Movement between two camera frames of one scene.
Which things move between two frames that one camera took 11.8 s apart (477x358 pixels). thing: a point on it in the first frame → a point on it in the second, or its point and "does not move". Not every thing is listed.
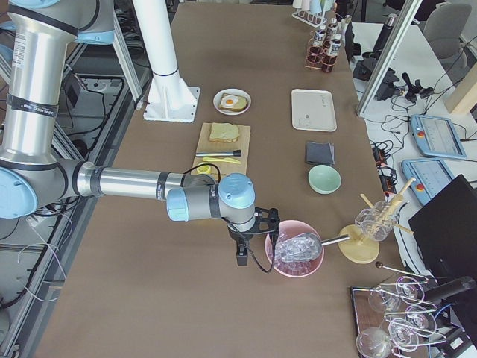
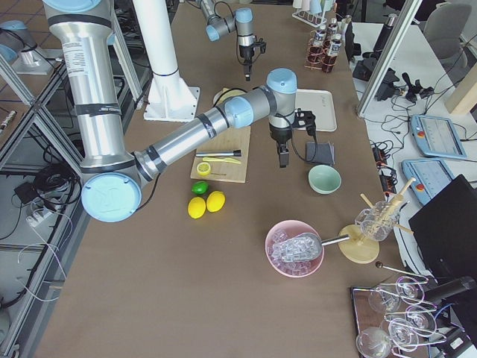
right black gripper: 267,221 → 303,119
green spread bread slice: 221,132 → 230,93
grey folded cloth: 320,152 does not move
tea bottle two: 332,30 does not move
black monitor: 445,231 does not move
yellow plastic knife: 222,159 does not move
